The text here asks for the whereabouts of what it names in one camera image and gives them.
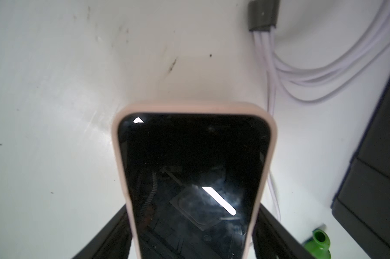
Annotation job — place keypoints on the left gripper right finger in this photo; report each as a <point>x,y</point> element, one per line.
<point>271,240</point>

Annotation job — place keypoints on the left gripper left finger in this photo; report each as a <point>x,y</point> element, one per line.
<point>112,242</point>

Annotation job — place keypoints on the black smartphone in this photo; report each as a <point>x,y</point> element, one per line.
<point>193,174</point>

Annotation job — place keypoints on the green plastic fitting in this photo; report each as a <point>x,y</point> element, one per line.
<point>318,245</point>

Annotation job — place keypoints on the black toolbox with yellow handle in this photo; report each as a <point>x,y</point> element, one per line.
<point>362,203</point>

